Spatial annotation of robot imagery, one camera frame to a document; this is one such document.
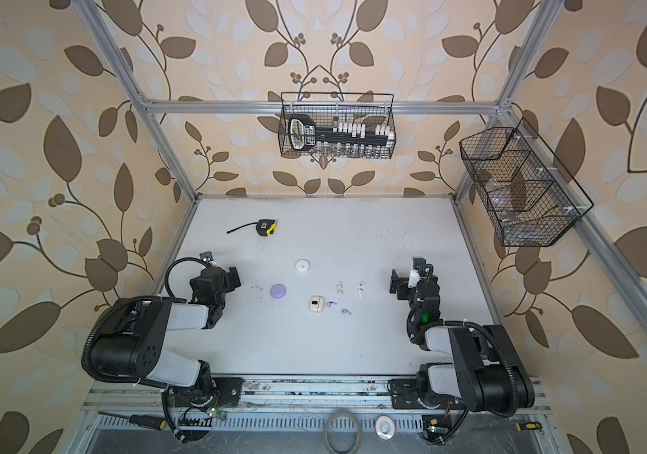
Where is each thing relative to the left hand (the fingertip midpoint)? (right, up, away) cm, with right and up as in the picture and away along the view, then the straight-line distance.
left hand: (212, 270), depth 93 cm
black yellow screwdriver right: (+89, -35, -24) cm, 99 cm away
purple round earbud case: (+22, -7, 0) cm, 23 cm away
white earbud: (+50, -6, 0) cm, 50 cm away
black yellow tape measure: (+14, +14, +15) cm, 25 cm away
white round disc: (+53, -35, -24) cm, 68 cm away
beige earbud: (+42, -6, 0) cm, 43 cm away
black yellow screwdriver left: (-5, -34, -24) cm, 42 cm away
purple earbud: (+44, -12, -5) cm, 46 cm away
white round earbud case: (+29, +1, +5) cm, 30 cm away
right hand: (+66, 0, -3) cm, 66 cm away
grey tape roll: (+43, -37, -24) cm, 62 cm away
